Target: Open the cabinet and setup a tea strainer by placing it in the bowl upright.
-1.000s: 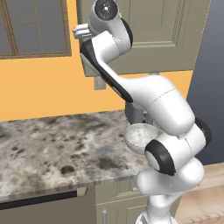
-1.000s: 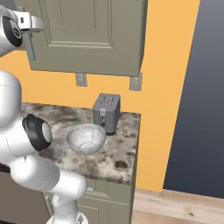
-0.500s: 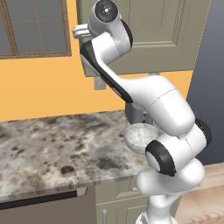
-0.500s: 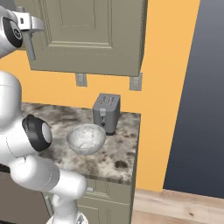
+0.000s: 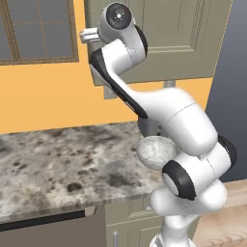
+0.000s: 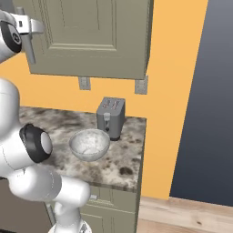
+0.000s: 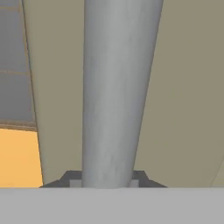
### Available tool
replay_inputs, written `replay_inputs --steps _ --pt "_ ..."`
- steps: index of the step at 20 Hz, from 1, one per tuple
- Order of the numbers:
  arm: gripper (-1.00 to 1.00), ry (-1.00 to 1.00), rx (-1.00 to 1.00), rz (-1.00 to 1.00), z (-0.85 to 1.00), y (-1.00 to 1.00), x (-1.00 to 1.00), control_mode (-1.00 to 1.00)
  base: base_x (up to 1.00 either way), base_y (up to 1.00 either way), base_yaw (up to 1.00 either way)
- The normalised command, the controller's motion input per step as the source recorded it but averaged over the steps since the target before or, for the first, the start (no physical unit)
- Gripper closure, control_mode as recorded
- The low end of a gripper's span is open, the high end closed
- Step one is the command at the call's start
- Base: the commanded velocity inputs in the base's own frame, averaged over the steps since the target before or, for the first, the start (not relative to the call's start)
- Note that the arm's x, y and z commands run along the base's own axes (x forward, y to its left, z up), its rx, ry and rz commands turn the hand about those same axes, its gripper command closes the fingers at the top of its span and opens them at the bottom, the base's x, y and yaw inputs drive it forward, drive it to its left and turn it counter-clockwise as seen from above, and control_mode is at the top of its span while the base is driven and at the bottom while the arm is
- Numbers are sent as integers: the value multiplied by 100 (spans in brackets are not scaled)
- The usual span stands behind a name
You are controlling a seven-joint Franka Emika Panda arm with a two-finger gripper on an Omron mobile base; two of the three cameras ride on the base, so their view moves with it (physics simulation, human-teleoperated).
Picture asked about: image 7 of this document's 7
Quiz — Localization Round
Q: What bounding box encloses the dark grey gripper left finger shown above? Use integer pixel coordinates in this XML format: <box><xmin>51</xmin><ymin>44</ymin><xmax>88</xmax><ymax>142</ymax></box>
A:
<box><xmin>38</xmin><ymin>170</ymin><xmax>83</xmax><ymax>188</ymax></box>

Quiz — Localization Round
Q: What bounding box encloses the beige cabinet door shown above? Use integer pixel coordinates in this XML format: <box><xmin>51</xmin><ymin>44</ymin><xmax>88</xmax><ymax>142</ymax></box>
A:
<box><xmin>22</xmin><ymin>0</ymin><xmax>224</xmax><ymax>188</ymax></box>

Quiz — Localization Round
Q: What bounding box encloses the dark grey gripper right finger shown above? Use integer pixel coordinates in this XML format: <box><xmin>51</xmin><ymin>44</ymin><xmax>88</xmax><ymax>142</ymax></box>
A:
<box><xmin>127</xmin><ymin>170</ymin><xmax>168</xmax><ymax>188</ymax></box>

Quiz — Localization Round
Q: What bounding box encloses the grey metal cabinet handle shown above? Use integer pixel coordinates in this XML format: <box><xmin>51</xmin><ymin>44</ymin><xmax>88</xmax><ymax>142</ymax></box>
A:
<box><xmin>80</xmin><ymin>0</ymin><xmax>165</xmax><ymax>189</ymax></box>

